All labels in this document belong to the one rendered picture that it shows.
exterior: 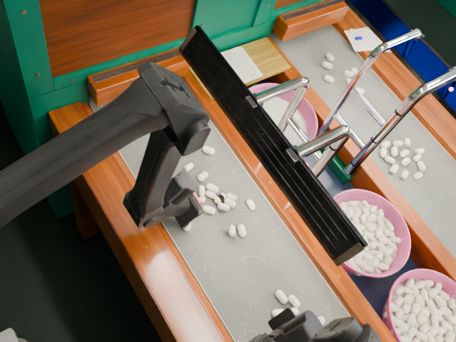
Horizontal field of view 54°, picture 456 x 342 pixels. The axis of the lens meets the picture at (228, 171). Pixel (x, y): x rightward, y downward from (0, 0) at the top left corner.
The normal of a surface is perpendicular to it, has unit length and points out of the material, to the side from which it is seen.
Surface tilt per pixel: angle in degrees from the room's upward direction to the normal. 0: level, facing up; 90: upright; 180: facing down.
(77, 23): 90
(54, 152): 21
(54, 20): 90
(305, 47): 0
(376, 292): 0
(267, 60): 0
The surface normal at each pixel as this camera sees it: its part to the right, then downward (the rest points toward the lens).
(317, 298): 0.22, -0.49
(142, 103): -0.04, -0.26
